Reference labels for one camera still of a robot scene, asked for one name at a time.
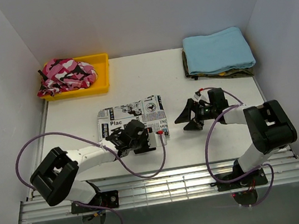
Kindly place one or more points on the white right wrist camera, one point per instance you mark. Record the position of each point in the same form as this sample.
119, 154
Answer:
200, 98

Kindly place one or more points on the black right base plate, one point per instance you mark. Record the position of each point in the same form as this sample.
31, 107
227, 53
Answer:
256, 178

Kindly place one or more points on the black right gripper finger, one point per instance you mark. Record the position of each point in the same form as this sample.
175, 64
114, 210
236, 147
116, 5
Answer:
186, 114
194, 125

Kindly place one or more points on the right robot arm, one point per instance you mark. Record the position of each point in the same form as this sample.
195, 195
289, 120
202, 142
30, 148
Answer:
269, 127

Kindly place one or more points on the light blue folded trousers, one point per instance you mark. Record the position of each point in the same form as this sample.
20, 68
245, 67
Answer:
217, 53

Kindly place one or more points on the olive camouflage folded trousers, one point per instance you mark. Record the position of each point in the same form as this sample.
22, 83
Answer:
230, 74

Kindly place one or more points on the aluminium rail frame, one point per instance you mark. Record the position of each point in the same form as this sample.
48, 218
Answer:
184, 177

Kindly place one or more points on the yellow plastic tray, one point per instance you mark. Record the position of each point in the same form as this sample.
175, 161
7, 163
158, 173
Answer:
100, 62

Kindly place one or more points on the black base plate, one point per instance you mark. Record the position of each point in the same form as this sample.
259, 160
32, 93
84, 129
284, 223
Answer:
108, 199
256, 178

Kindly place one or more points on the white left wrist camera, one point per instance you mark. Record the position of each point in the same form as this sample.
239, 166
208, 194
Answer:
157, 139

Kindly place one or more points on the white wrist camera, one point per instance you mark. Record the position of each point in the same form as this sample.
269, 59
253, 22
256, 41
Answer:
200, 98
157, 139

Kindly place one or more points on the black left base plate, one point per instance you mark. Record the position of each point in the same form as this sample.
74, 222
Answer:
108, 199

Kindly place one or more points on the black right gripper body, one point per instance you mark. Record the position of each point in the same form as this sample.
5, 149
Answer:
205, 112

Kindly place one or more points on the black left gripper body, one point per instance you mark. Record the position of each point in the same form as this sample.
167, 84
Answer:
140, 145

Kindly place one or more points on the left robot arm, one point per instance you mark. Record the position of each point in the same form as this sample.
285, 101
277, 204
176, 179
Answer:
55, 178

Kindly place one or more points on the newspaper print trousers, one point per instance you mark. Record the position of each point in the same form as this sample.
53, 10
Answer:
149, 111

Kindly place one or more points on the pink camouflage trousers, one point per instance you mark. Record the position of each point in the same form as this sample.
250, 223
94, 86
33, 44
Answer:
65, 75

